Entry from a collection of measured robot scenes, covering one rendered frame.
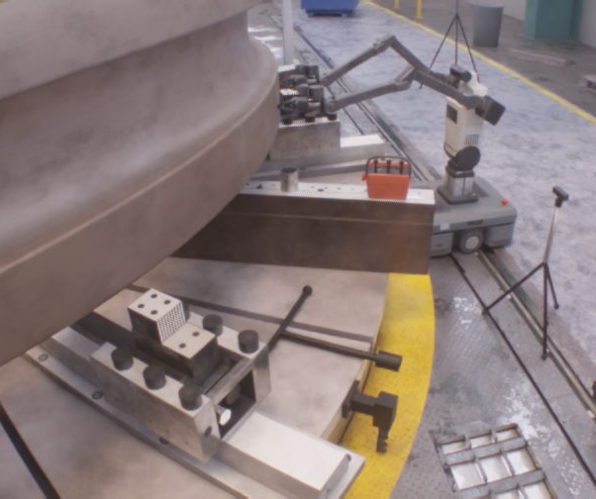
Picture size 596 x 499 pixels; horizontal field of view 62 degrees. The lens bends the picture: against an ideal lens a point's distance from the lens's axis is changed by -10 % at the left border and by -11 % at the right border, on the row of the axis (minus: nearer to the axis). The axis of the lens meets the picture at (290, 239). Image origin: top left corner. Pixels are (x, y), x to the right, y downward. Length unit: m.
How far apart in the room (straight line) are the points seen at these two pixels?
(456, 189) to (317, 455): 2.11
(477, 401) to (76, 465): 1.64
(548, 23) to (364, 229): 9.00
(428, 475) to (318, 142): 2.07
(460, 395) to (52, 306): 1.72
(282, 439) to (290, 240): 1.14
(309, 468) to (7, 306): 0.94
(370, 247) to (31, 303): 1.57
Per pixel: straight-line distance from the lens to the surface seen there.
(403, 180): 2.36
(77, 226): 1.51
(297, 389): 2.03
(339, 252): 2.55
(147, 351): 1.70
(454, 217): 3.22
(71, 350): 2.15
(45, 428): 2.12
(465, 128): 3.15
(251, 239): 2.59
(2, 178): 1.51
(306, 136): 3.34
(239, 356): 1.66
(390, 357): 2.10
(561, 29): 11.28
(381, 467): 2.20
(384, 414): 2.00
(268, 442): 1.69
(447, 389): 2.50
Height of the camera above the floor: 1.80
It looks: 32 degrees down
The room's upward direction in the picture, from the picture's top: 3 degrees counter-clockwise
